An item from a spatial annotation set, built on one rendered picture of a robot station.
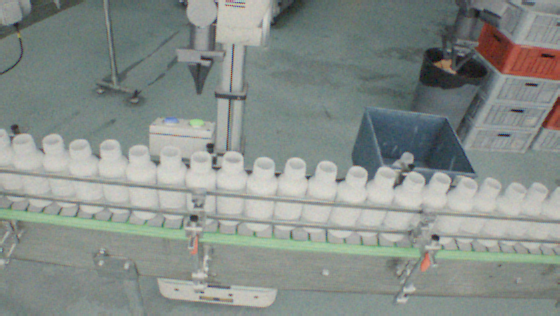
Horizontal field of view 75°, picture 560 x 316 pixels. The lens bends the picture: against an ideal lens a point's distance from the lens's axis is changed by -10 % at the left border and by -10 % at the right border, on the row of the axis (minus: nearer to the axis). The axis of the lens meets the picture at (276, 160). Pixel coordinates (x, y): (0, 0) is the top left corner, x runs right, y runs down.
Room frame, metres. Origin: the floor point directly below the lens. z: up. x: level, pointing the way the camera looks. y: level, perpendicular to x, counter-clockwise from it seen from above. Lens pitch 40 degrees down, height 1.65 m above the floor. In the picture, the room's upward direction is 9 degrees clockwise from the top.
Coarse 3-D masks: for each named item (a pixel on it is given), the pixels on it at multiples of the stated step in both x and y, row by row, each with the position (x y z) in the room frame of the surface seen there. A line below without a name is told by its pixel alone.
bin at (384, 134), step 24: (384, 120) 1.20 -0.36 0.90; (408, 120) 1.21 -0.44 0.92; (432, 120) 1.21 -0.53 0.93; (360, 144) 1.13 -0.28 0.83; (384, 144) 1.20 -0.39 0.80; (408, 144) 1.21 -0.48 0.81; (432, 144) 1.22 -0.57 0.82; (456, 144) 1.08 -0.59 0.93; (432, 168) 1.16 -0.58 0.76; (456, 168) 1.02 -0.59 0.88
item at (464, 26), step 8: (464, 16) 1.03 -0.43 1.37; (456, 24) 1.04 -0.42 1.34; (464, 24) 1.03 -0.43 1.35; (472, 24) 1.03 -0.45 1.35; (456, 32) 1.04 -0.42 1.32; (464, 32) 1.03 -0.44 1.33; (472, 32) 1.03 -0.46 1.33; (456, 40) 1.00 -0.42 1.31; (464, 40) 1.00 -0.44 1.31; (472, 40) 1.01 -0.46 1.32
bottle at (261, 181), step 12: (264, 168) 0.58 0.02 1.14; (252, 180) 0.56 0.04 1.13; (264, 180) 0.55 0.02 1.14; (276, 180) 0.57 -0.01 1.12; (252, 192) 0.54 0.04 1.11; (264, 192) 0.54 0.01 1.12; (276, 192) 0.56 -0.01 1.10; (252, 204) 0.54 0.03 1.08; (264, 204) 0.54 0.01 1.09; (252, 216) 0.54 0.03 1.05; (264, 216) 0.54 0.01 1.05; (252, 228) 0.54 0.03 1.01; (264, 228) 0.54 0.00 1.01
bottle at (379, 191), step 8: (384, 168) 0.61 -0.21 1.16; (376, 176) 0.59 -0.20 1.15; (384, 176) 0.61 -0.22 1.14; (392, 176) 0.60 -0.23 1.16; (368, 184) 0.60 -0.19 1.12; (376, 184) 0.59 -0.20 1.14; (384, 184) 0.58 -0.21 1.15; (392, 184) 0.58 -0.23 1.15; (368, 192) 0.58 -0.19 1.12; (376, 192) 0.58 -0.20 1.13; (384, 192) 0.58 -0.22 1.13; (392, 192) 0.59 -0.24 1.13; (368, 200) 0.58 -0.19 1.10; (376, 200) 0.57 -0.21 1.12; (384, 200) 0.57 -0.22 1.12; (360, 216) 0.58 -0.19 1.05; (368, 216) 0.57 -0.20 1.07; (376, 216) 0.57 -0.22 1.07; (360, 224) 0.57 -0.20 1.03; (368, 224) 0.57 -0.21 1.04; (376, 224) 0.57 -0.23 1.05; (360, 232) 0.57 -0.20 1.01; (368, 232) 0.57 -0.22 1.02
